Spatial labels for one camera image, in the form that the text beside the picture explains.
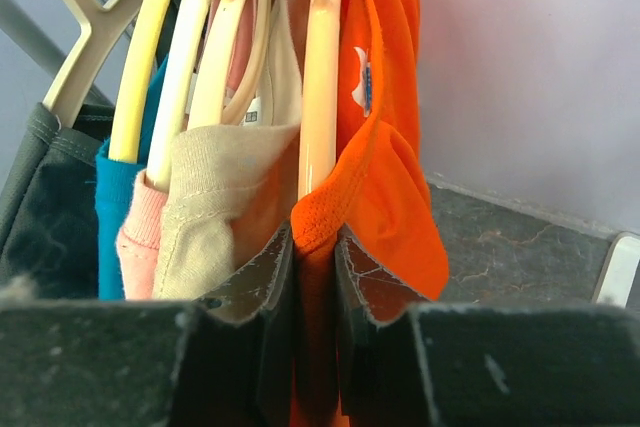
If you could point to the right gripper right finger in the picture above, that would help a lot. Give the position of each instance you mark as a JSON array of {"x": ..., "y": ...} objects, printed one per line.
[{"x": 406, "y": 361}]

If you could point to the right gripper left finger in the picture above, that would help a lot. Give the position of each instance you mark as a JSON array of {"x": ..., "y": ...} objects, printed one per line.
[{"x": 222, "y": 360}]

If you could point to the orange t shirt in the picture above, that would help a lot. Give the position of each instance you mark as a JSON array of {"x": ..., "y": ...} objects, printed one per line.
[{"x": 376, "y": 188}]

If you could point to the orange plastic hanger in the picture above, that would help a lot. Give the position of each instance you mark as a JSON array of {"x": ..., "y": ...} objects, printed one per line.
[{"x": 317, "y": 155}]

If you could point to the pink t shirt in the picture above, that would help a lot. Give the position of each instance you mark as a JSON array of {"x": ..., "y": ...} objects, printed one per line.
[{"x": 139, "y": 239}]

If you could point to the beige t shirt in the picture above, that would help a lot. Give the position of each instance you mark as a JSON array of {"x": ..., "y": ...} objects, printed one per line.
[{"x": 233, "y": 185}]

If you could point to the teal blue t shirt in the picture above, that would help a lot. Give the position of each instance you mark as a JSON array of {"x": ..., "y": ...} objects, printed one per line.
[{"x": 114, "y": 191}]

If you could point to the dark grey t shirt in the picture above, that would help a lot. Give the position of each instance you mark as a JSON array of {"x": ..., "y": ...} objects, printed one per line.
[{"x": 48, "y": 221}]

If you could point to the cream plastic hanger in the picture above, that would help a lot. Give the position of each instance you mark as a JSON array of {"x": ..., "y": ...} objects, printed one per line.
[{"x": 173, "y": 101}]

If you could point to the yellow plastic hanger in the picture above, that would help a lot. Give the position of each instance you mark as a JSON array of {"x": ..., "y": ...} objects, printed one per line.
[{"x": 149, "y": 44}]

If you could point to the beige wooden hanger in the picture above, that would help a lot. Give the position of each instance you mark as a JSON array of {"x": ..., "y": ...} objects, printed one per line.
[{"x": 101, "y": 25}]

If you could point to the white metal clothes rack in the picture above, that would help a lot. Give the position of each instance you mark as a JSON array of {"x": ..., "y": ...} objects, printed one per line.
[{"x": 36, "y": 36}]

